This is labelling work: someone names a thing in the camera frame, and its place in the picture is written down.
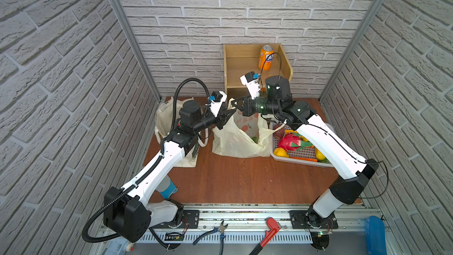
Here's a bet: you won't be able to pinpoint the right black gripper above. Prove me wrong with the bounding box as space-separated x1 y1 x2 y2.
233 95 284 120

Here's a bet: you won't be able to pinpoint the cream plastic grocery bag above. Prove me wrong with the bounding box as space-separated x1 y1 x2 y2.
212 102 276 158

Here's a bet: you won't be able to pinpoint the white floral canvas tote bag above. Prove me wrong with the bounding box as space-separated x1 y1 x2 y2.
155 97 209 168

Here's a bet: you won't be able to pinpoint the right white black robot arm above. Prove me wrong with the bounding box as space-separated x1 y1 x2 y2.
232 72 379 229

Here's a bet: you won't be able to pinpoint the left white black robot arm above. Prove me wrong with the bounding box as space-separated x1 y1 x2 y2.
102 96 234 243

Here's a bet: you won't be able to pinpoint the dark red round fruit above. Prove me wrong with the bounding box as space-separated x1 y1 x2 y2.
273 125 285 139

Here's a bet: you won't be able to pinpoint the wooden shelf unit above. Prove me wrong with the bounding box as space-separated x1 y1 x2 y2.
223 44 294 99

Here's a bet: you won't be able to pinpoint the pink dragon fruit toy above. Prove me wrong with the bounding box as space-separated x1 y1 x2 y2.
278 133 314 152

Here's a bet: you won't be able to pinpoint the white plastic basket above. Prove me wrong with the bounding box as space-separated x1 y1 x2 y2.
270 135 333 168

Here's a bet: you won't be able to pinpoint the yellow lemon toy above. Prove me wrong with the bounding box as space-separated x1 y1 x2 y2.
273 147 289 158

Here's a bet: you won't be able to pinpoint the orange Fanta can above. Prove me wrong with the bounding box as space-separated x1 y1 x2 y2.
258 45 274 71

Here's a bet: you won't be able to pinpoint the grey blue work glove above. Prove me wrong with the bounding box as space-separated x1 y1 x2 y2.
156 175 178 200

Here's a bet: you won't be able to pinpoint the red black clamp tool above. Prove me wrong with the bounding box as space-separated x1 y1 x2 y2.
250 217 281 255

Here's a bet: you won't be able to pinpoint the blue plastic container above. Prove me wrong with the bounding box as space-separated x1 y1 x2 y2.
365 216 387 255

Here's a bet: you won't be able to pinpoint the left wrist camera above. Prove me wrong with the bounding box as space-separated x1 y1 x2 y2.
208 91 227 117

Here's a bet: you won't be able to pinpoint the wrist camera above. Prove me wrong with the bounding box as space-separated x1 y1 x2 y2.
240 72 260 100
208 91 227 117

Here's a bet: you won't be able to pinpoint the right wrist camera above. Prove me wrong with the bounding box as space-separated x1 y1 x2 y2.
240 72 260 100

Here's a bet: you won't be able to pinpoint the black corrugated cable hose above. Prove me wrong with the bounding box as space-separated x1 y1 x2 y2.
82 77 210 244

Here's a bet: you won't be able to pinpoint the aluminium mounting rail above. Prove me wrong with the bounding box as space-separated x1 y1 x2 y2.
98 203 386 245

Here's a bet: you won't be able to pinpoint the blue handled pliers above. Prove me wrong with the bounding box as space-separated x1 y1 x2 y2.
192 220 228 255

